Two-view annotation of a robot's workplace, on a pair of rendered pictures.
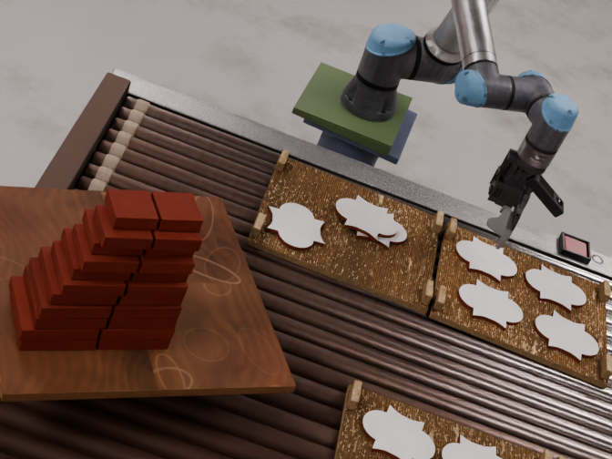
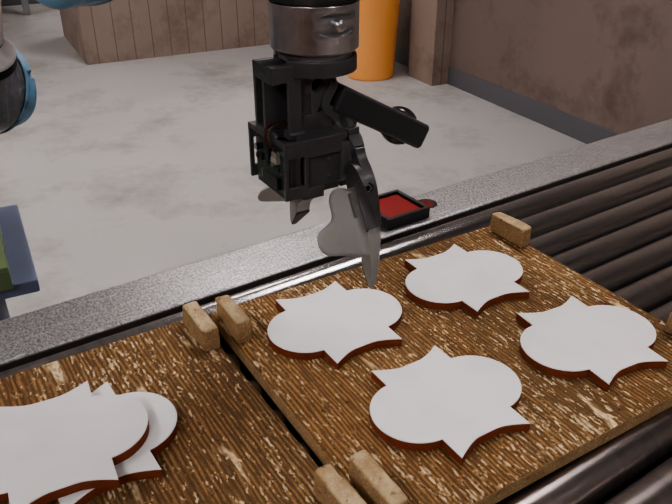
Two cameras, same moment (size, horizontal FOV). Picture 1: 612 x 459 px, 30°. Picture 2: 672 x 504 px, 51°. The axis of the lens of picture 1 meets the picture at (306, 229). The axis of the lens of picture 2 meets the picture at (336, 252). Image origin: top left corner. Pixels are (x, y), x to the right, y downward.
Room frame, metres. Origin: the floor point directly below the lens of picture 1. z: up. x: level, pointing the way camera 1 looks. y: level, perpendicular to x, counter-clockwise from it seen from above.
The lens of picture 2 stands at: (1.65, -0.11, 1.37)
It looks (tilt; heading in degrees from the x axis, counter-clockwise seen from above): 29 degrees down; 331
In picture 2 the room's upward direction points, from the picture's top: straight up
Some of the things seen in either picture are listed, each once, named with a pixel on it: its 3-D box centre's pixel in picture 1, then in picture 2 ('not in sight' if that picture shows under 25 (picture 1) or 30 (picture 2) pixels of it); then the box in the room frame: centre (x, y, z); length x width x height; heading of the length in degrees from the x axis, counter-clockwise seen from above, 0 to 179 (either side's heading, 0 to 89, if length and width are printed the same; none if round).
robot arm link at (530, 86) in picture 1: (529, 95); not in sight; (2.27, -0.33, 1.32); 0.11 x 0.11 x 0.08; 26
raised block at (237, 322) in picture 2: (451, 229); (233, 317); (2.24, -0.31, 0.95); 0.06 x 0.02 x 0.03; 3
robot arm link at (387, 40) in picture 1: (389, 53); not in sight; (2.70, -0.01, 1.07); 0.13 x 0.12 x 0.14; 116
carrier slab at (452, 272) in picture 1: (522, 301); (459, 341); (2.11, -0.51, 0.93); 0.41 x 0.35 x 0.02; 93
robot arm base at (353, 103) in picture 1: (372, 89); not in sight; (2.70, -0.01, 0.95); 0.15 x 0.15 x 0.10
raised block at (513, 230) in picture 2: (605, 291); (510, 228); (2.25, -0.70, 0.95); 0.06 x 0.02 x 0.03; 3
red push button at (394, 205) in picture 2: (575, 248); (392, 209); (2.42, -0.63, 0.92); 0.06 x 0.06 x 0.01; 5
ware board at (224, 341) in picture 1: (126, 285); not in sight; (1.51, 0.25, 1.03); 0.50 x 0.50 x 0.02; 34
